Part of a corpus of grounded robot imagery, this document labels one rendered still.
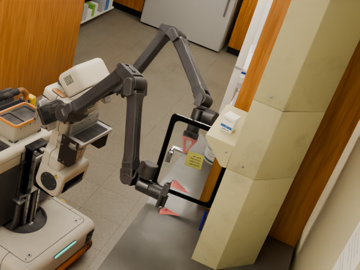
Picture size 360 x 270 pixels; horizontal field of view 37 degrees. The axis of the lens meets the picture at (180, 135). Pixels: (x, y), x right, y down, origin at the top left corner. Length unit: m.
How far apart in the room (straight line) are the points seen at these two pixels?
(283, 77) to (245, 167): 0.38
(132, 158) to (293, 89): 0.72
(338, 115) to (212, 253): 0.75
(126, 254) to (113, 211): 1.68
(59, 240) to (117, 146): 1.58
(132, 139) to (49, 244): 1.16
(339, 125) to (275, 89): 0.50
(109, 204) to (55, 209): 0.66
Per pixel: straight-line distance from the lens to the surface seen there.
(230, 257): 2.30
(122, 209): 3.94
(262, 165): 2.00
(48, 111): 2.47
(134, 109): 2.18
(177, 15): 7.18
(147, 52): 2.70
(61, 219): 3.32
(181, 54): 2.57
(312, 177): 2.41
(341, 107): 2.26
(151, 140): 4.79
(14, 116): 2.98
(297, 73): 1.84
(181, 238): 2.39
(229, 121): 2.04
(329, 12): 1.79
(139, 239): 2.31
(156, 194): 2.16
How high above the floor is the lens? 2.46
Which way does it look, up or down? 30 degrees down
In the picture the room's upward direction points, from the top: 18 degrees clockwise
